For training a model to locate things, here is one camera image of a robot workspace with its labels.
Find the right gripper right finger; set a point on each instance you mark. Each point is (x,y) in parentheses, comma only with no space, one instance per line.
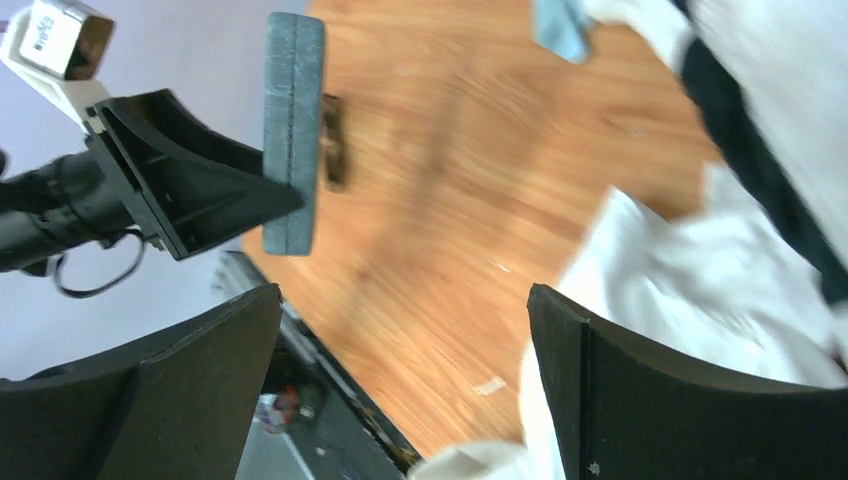
(626,407)

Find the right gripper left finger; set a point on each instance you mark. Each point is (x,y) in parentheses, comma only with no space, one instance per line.
(175,404)

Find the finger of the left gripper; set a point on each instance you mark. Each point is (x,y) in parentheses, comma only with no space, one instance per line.
(333,143)

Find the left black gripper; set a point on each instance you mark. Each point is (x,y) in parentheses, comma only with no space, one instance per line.
(153,165)

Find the grey glasses case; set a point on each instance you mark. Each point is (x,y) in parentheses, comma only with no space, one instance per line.
(294,71)

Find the white crumpled cloth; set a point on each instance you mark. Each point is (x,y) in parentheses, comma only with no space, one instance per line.
(720,286)

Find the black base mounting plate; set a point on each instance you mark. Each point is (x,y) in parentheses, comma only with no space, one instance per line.
(313,421)

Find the light blue cleaning cloth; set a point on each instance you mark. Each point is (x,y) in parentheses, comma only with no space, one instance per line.
(560,26)

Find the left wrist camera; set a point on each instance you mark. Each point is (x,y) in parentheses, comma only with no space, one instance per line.
(56,47)

